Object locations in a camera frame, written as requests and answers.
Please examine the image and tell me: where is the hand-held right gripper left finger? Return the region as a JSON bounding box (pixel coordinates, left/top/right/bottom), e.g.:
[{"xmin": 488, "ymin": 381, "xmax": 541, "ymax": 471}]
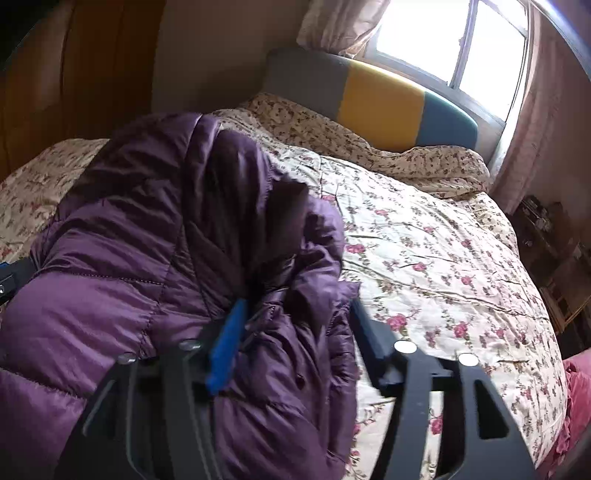
[{"xmin": 65, "ymin": 298, "xmax": 250, "ymax": 480}]

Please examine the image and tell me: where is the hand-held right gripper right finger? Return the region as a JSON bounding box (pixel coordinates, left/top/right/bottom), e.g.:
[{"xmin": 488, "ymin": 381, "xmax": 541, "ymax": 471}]
[{"xmin": 348, "ymin": 298, "xmax": 539, "ymax": 480}]

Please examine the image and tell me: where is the purple quilted puffer jacket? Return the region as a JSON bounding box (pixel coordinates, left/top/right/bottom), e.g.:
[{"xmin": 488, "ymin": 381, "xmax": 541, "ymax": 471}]
[{"xmin": 0, "ymin": 112, "xmax": 361, "ymax": 480}]

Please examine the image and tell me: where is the large-flower cream floral quilt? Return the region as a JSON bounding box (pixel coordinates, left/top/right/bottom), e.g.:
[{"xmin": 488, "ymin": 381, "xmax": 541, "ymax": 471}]
[{"xmin": 0, "ymin": 108, "xmax": 568, "ymax": 480}]

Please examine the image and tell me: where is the wooden side shelf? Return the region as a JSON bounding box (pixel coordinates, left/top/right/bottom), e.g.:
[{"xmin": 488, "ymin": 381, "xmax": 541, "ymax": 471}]
[{"xmin": 512, "ymin": 196, "xmax": 583, "ymax": 278}]

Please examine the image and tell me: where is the wooden chair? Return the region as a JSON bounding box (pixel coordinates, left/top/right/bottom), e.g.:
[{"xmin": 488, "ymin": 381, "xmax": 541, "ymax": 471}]
[{"xmin": 538, "ymin": 251, "xmax": 591, "ymax": 344}]

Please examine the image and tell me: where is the wooden wardrobe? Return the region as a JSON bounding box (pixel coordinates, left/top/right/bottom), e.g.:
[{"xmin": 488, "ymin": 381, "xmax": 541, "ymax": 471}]
[{"xmin": 0, "ymin": 0, "xmax": 167, "ymax": 181}]

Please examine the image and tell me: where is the pink cloth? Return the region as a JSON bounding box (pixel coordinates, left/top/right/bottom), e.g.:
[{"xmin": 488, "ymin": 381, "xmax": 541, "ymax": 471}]
[{"xmin": 538, "ymin": 353, "xmax": 591, "ymax": 478}]

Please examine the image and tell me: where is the small-flower cream folded quilt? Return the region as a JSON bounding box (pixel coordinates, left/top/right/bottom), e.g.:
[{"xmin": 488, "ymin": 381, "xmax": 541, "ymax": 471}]
[{"xmin": 240, "ymin": 92, "xmax": 491, "ymax": 199}]

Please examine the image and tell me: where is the grey yellow teal headboard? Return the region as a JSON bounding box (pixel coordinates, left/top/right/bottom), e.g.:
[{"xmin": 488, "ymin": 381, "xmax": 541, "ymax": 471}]
[{"xmin": 264, "ymin": 48, "xmax": 478, "ymax": 153}]

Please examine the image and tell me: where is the window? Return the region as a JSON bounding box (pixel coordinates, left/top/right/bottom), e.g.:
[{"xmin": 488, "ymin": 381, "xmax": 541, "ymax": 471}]
[{"xmin": 353, "ymin": 0, "xmax": 532, "ymax": 130}]

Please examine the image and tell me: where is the cream floral curtain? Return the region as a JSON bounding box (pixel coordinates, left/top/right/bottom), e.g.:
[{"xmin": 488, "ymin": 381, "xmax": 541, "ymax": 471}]
[{"xmin": 298, "ymin": 0, "xmax": 393, "ymax": 58}]

